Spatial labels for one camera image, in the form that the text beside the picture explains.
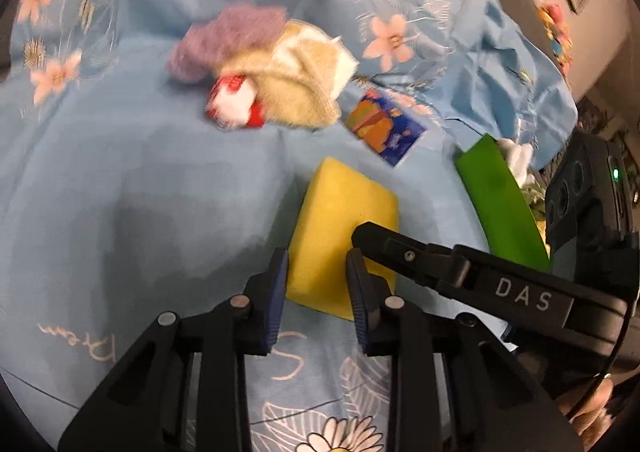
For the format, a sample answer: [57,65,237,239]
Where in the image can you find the white cotton pieces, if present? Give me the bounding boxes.
[497,137,538,188]

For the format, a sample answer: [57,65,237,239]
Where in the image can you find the yellow sponge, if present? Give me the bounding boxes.
[286,157,401,322]

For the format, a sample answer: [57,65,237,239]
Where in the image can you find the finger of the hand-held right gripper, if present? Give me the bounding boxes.
[351,222,481,298]

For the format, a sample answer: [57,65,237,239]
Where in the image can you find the purple fluffy cloth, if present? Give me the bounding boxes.
[166,4,288,84]

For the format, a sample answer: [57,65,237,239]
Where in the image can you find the green box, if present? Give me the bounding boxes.
[454,133,551,273]

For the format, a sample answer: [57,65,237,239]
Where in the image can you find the red and white tissue pack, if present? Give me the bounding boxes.
[206,74,268,130]

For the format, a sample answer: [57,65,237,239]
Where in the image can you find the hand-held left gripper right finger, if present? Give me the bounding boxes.
[345,249,586,452]

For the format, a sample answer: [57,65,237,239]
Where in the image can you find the blue floral bed sheet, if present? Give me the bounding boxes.
[0,0,581,452]

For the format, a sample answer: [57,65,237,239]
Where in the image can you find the person's right hand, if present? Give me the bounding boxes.
[555,377,618,440]

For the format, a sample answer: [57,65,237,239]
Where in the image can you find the beige terry towel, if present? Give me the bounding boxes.
[220,20,351,129]

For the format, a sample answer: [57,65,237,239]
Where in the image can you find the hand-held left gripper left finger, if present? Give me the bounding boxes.
[57,247,291,452]

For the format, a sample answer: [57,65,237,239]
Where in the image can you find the white cloth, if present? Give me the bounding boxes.
[272,27,360,98]

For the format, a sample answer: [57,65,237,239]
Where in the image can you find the blue and orange tissue pack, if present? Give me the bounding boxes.
[346,88,427,168]

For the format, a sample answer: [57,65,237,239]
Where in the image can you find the colourful toys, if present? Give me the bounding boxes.
[525,0,576,78]

